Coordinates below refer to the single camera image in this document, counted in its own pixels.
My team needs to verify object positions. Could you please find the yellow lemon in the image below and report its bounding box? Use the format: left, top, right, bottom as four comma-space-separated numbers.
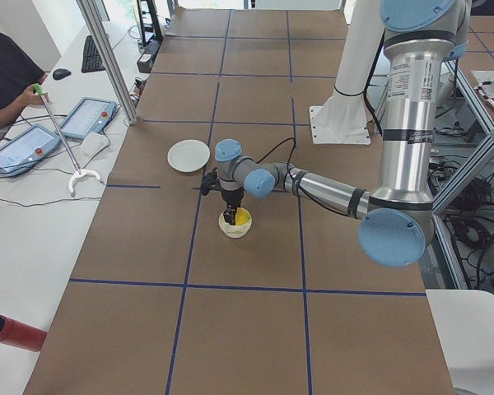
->
235, 207, 251, 226

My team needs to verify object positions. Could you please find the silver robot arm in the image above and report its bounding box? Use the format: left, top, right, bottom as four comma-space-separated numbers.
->
202, 1, 471, 267

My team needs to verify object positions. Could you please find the aluminium frame post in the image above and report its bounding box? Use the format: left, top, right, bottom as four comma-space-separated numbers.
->
77, 0, 137, 125

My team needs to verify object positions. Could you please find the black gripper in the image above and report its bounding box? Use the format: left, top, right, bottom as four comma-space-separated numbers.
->
221, 188, 244, 225

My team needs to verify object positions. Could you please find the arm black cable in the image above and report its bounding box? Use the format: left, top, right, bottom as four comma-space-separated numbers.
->
258, 137, 297, 182

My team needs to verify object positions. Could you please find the far blue teach pendant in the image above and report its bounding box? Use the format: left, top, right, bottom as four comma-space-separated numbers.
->
60, 97, 118, 140

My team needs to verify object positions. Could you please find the white bowl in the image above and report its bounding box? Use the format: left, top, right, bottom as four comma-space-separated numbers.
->
218, 213, 252, 239

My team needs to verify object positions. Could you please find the white plate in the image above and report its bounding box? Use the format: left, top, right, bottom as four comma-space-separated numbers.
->
167, 139, 210, 173

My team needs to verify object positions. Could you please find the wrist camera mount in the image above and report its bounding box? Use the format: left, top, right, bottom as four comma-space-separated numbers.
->
200, 172, 221, 196

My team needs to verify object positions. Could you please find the black computer mouse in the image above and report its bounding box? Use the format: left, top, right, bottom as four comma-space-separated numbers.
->
52, 68, 72, 81

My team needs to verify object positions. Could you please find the black keyboard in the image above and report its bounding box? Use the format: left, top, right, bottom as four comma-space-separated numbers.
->
81, 35, 105, 73

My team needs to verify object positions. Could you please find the pink grabber stick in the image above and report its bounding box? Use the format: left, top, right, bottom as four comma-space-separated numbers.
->
33, 83, 104, 198

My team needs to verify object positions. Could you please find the blue teach pendant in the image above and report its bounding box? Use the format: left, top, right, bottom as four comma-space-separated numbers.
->
0, 124, 60, 177
60, 97, 118, 140

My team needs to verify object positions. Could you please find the black box device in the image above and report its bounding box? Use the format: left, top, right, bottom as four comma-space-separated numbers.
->
137, 39, 161, 73

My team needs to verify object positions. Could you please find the white cloth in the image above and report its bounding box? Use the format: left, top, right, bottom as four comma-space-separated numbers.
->
79, 132, 110, 158

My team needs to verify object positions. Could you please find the red cylinder bottle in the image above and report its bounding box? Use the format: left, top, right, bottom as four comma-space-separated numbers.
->
0, 315, 47, 352

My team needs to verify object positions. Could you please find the person in black shirt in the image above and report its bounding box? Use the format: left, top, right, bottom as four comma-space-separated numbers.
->
0, 32, 48, 129

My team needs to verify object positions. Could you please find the near blue teach pendant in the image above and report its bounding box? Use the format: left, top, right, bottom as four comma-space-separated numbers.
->
0, 124, 60, 177

